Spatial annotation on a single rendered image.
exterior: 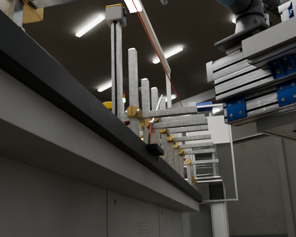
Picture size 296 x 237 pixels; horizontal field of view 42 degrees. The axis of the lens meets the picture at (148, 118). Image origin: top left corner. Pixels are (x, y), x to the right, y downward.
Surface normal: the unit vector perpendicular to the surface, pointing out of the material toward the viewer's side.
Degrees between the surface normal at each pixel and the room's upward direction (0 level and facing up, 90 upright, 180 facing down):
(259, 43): 90
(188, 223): 90
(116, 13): 90
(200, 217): 90
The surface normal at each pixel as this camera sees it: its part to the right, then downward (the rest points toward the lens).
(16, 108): 0.97, -0.10
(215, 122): -0.22, -0.28
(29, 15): 0.04, 0.96
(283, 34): -0.75, -0.17
